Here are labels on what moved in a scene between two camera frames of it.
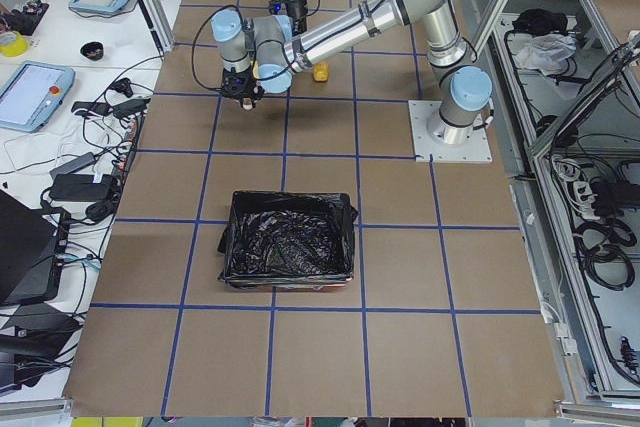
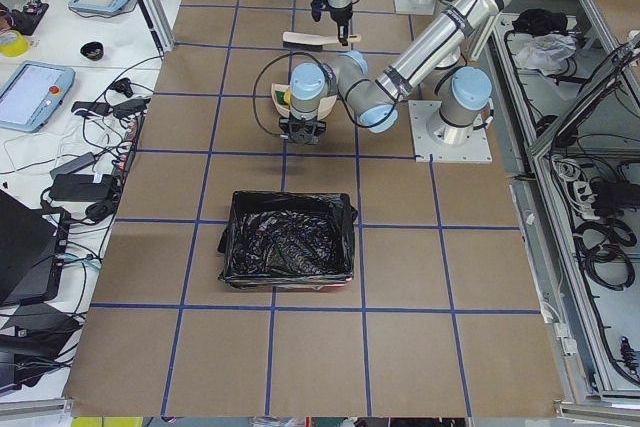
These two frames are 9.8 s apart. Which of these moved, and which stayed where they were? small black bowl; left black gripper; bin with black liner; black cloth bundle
Moved: left black gripper
Stayed: black cloth bundle; small black bowl; bin with black liner
